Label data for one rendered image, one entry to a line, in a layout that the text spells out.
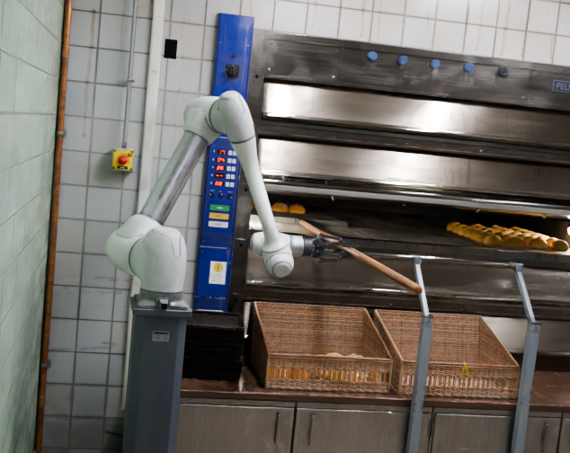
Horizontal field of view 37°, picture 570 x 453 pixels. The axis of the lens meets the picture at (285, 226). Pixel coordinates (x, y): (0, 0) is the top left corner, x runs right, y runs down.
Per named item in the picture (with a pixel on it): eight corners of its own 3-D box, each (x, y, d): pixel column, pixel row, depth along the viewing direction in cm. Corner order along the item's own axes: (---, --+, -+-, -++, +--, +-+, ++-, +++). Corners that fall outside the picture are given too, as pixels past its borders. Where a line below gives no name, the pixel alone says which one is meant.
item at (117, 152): (111, 169, 384) (112, 146, 383) (133, 171, 386) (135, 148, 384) (110, 170, 376) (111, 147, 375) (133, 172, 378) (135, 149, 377)
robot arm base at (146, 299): (137, 311, 292) (138, 295, 291) (133, 297, 313) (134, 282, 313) (190, 313, 297) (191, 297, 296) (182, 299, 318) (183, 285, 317)
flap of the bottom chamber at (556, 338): (240, 339, 403) (242, 297, 408) (587, 357, 436) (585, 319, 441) (241, 338, 399) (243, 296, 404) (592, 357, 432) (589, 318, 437)
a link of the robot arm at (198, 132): (120, 266, 305) (89, 255, 321) (152, 286, 316) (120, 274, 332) (219, 88, 324) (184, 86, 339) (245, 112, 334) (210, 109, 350)
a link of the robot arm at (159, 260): (155, 294, 295) (161, 231, 292) (127, 284, 308) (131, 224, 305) (193, 291, 306) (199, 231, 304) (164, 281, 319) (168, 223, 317)
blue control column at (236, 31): (164, 359, 593) (191, 46, 569) (187, 360, 596) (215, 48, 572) (178, 474, 404) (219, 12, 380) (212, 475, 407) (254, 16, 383)
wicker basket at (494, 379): (366, 363, 414) (372, 307, 411) (475, 368, 425) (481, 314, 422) (396, 395, 367) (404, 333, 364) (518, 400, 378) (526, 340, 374)
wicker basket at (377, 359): (245, 357, 404) (251, 300, 401) (360, 362, 415) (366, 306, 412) (262, 389, 357) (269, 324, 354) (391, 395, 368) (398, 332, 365)
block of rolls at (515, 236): (444, 229, 494) (445, 220, 494) (521, 235, 503) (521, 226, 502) (486, 245, 435) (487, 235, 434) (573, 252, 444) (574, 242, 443)
